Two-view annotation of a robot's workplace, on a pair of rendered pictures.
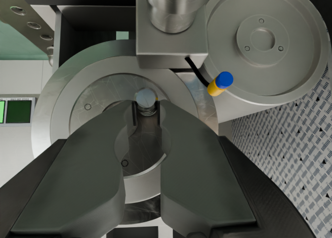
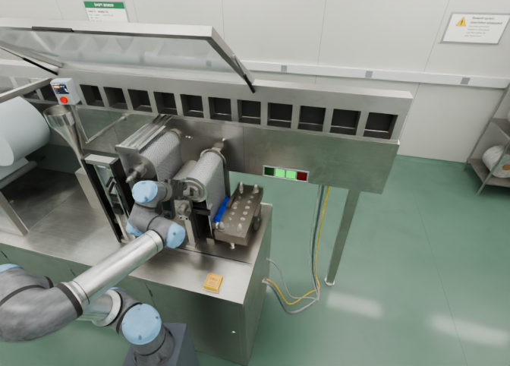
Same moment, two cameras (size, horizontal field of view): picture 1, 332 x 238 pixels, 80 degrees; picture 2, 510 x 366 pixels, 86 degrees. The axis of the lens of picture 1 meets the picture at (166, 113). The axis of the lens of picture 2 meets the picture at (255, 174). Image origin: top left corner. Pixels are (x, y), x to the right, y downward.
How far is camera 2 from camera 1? 1.22 m
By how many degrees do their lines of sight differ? 31
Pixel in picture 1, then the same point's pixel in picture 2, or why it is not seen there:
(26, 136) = (266, 161)
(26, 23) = (250, 203)
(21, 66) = (420, 150)
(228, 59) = not seen: hidden behind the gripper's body
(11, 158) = (272, 154)
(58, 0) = (204, 209)
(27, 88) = (420, 127)
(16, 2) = (244, 209)
